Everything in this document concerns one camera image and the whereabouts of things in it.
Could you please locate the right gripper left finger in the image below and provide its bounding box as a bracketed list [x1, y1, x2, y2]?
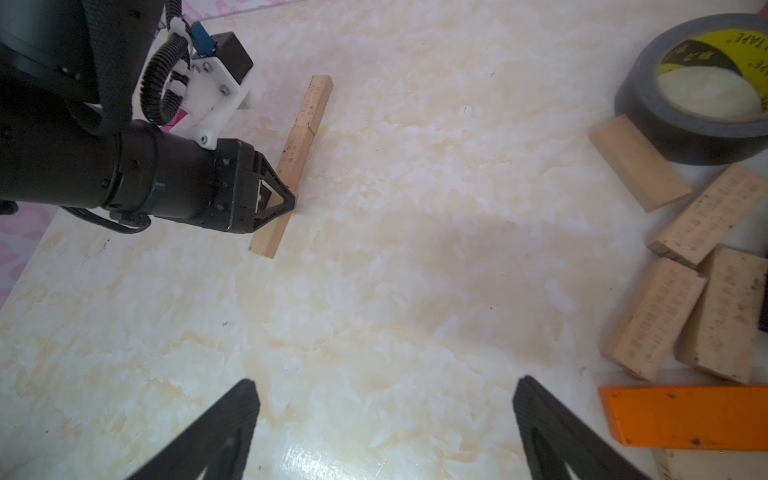
[130, 379, 260, 479]

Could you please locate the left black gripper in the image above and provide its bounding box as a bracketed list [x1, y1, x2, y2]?
[206, 139, 296, 234]

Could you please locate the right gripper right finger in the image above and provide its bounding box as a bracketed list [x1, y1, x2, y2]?
[512, 376, 646, 479]

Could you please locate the long natural wood block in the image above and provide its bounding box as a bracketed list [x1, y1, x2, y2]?
[248, 213, 291, 259]

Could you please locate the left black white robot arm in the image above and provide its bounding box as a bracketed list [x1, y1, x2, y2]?
[1, 1, 295, 234]

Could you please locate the orange block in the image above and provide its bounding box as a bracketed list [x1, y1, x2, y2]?
[598, 385, 767, 451]

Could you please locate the pale cream wood block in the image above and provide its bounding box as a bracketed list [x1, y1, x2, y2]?
[675, 246, 767, 384]

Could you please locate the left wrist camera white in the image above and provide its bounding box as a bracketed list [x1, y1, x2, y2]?
[162, 32, 266, 151]

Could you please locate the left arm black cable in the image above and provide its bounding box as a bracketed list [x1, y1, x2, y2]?
[139, 0, 190, 127]

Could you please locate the grey duct tape roll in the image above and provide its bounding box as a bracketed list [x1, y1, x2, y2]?
[614, 13, 767, 165]

